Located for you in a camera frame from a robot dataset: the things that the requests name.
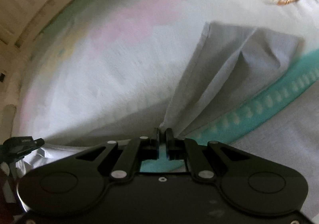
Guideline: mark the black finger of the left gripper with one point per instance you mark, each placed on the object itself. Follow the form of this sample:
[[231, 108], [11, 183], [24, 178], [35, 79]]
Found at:
[[16, 148]]

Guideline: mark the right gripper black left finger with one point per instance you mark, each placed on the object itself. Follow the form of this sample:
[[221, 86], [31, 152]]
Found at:
[[118, 164]]

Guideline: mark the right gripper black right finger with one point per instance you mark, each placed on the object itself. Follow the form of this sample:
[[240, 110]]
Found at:
[[209, 164]]

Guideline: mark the grey pants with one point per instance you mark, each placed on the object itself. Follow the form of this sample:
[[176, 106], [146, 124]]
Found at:
[[95, 88]]

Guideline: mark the pastel striped bed blanket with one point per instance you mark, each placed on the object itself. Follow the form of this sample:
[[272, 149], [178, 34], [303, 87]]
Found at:
[[280, 123]]

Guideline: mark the beige wooden headboard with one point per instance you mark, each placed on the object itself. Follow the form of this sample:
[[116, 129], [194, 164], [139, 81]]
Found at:
[[21, 23]]

